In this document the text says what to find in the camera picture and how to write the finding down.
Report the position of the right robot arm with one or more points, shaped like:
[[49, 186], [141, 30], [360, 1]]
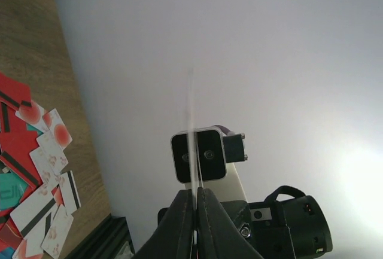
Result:
[[287, 224]]

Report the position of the black aluminium frame rail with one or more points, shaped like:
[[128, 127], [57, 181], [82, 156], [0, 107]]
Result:
[[110, 237]]

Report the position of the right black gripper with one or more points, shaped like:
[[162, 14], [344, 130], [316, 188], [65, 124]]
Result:
[[237, 210]]

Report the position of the white magnetic stripe card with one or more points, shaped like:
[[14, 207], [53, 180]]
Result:
[[192, 149]]

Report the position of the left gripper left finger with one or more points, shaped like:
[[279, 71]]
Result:
[[174, 236]]

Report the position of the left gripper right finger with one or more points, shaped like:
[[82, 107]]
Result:
[[217, 236]]

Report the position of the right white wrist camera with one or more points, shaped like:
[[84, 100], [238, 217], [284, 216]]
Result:
[[218, 150]]

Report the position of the red card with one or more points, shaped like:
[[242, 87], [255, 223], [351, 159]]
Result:
[[15, 94]]

